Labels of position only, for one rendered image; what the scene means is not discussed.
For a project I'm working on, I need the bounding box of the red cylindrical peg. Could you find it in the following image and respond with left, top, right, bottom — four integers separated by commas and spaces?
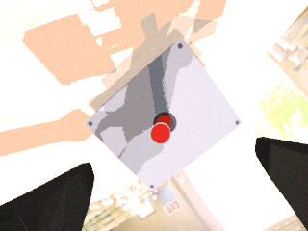
151, 115, 170, 143

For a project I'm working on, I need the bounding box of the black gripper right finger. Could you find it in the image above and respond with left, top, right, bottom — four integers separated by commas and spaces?
255, 136, 308, 231

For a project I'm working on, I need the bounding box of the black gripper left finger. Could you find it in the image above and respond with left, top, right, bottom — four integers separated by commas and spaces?
0, 162, 95, 231

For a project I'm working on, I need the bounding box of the grey square panel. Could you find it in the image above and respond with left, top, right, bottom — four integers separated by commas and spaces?
85, 39, 243, 192

